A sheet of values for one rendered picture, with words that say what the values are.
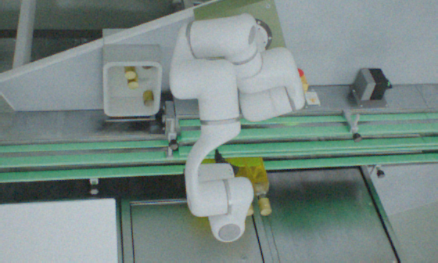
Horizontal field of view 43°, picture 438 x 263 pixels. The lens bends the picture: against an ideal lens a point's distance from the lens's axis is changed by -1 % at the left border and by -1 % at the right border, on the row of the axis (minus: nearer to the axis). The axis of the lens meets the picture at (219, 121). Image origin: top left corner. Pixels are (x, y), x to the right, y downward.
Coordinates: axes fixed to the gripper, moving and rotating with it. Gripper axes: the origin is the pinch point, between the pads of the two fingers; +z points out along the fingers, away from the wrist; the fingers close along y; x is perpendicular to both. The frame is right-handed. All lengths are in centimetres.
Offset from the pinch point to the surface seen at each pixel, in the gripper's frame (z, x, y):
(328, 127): 27, -9, 47
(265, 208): 9.5, -27.0, 22.3
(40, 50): 108, -18, -51
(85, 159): 28.7, -19.2, -32.1
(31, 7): 86, 9, -51
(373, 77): 38, 4, 64
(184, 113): 33.4, -6.1, -1.1
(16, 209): 27, -37, -54
